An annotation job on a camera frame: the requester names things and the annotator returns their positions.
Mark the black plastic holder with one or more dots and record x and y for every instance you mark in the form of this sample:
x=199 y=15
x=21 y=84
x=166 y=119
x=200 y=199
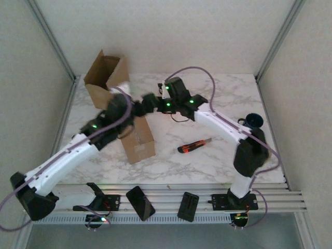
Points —
x=188 y=207

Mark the dark blue mug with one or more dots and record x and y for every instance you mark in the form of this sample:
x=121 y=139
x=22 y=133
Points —
x=252 y=119

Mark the aluminium rail base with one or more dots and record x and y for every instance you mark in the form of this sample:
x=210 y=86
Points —
x=166 y=193

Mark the controller board with green light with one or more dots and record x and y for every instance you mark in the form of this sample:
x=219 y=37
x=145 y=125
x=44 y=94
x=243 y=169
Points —
x=240 y=221
x=99 y=220

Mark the aluminium table edge rail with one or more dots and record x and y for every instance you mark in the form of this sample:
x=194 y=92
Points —
x=260 y=90
x=68 y=103

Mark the red black utility knife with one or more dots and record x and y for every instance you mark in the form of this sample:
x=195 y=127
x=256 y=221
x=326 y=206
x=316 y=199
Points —
x=192 y=146

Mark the aluminium frame post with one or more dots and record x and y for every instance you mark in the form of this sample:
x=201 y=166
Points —
x=52 y=39
x=280 y=39

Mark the brown cardboard box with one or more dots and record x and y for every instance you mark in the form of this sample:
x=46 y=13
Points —
x=140 y=147
x=96 y=94

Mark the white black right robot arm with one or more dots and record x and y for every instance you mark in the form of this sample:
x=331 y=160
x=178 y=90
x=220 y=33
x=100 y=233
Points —
x=220 y=124

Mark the black smartphone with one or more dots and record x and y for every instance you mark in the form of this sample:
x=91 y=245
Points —
x=140 y=203

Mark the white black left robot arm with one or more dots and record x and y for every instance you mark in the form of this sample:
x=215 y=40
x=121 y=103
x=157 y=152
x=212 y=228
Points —
x=62 y=160

